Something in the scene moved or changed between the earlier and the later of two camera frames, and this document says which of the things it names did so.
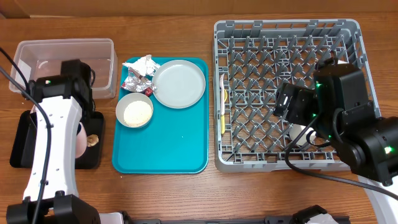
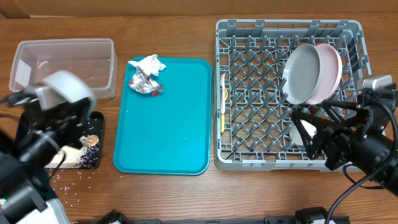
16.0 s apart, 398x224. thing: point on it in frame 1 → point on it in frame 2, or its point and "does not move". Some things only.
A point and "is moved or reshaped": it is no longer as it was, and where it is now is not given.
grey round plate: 180,84 → 300,74
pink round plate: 81,140 is moved or reshaped
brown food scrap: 92,140 does not move
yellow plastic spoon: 222,119 does not move
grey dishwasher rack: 252,59 does not move
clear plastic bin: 43,58 does not move
